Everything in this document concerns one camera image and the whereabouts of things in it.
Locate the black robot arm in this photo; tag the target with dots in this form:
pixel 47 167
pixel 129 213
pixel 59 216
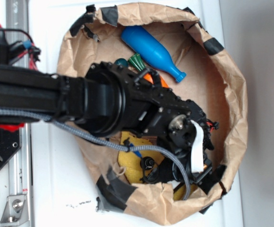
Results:
pixel 110 99

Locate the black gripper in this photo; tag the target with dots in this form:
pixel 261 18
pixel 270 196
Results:
pixel 174 165

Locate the dark green toy cucumber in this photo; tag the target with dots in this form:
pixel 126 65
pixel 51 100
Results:
pixel 121 61

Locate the yellow cloth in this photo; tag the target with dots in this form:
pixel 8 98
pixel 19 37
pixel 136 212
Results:
pixel 131 160

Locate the orange toy carrot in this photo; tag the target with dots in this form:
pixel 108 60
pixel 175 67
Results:
pixel 137 62

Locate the metal corner bracket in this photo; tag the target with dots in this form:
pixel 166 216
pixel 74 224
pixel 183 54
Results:
pixel 15 213

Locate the brown paper bag basin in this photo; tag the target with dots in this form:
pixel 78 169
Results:
pixel 213 81

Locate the aluminium extrusion rail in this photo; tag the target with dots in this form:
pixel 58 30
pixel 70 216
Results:
pixel 20 166

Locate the blue plastic toy bottle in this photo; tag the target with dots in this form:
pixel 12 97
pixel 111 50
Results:
pixel 151 50

